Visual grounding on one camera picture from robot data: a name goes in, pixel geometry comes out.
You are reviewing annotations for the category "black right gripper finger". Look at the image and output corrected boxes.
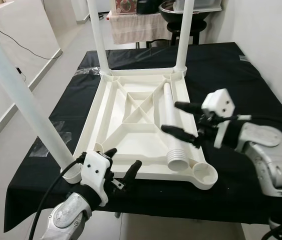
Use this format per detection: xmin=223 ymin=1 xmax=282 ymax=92
xmin=174 ymin=101 xmax=205 ymax=115
xmin=161 ymin=125 xmax=200 ymax=147

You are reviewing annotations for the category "white plastic children table top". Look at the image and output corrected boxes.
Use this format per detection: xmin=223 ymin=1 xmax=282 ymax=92
xmin=62 ymin=67 xmax=219 ymax=191

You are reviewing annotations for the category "black tablecloth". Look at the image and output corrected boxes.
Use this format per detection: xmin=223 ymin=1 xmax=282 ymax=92
xmin=3 ymin=42 xmax=282 ymax=233

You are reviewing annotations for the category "clear tape patch on cloth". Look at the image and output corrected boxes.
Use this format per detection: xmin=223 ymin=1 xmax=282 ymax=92
xmin=31 ymin=119 xmax=73 ymax=158

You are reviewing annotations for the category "clear plastic sheet piece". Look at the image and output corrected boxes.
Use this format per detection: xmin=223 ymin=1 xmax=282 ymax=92
xmin=73 ymin=66 xmax=102 ymax=77

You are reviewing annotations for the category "large black bowl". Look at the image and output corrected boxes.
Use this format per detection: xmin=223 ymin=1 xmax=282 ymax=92
xmin=158 ymin=0 xmax=213 ymax=25

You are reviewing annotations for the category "beige cloth covered table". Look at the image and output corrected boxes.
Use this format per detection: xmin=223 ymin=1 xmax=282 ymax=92
xmin=108 ymin=12 xmax=171 ymax=46

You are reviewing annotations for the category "clear plastic storage box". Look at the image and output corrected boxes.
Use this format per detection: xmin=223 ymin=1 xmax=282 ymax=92
xmin=173 ymin=0 xmax=224 ymax=13

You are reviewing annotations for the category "black glossy container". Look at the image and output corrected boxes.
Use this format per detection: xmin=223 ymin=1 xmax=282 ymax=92
xmin=137 ymin=0 xmax=162 ymax=15

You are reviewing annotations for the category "printed cardboard box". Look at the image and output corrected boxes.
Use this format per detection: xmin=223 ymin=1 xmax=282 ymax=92
xmin=115 ymin=0 xmax=138 ymax=15

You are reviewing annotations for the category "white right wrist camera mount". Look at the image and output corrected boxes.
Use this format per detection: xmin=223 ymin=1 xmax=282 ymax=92
xmin=201 ymin=89 xmax=238 ymax=151

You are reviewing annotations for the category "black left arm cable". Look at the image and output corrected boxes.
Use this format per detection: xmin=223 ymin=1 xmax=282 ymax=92
xmin=28 ymin=155 xmax=87 ymax=240

